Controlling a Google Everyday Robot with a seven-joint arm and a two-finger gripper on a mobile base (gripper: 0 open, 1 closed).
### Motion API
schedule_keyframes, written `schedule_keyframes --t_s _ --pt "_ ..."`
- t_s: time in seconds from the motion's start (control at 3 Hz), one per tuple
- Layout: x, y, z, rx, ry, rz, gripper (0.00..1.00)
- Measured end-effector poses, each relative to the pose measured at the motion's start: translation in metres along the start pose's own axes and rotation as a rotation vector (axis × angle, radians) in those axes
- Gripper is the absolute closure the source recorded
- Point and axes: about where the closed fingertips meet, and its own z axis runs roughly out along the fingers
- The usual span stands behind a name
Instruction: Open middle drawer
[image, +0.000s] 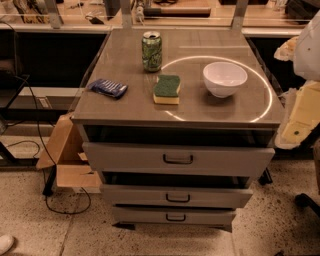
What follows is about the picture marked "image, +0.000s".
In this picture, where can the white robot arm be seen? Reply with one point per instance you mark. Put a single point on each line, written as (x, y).
(304, 51)

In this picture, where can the grey drawer cabinet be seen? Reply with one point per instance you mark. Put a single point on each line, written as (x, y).
(249, 118)

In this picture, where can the grey top drawer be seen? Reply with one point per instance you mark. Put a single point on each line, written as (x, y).
(172, 159)

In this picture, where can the black chair base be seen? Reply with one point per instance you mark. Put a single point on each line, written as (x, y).
(303, 200)

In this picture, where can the white bowl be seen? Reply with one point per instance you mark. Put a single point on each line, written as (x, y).
(223, 79)

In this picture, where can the green yellow sponge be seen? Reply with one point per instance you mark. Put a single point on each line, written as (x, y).
(166, 90)

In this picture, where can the green soda can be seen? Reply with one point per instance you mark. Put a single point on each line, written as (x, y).
(152, 51)

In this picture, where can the blue snack packet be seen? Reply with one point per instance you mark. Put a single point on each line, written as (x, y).
(108, 88)

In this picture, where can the brown cardboard box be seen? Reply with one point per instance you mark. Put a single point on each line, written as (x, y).
(64, 152)

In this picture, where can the white sneaker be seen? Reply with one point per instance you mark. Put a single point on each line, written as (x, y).
(6, 243)

